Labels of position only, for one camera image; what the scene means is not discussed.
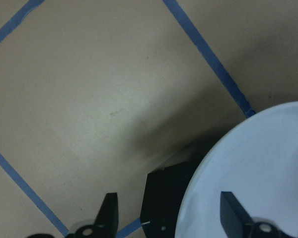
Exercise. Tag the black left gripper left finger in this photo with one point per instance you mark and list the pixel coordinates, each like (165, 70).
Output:
(106, 222)

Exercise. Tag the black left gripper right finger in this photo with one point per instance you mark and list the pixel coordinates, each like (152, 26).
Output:
(237, 223)

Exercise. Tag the light blue plate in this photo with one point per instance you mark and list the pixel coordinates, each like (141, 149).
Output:
(258, 162)

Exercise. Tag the black dish rack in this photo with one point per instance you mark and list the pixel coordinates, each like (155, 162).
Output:
(163, 195)

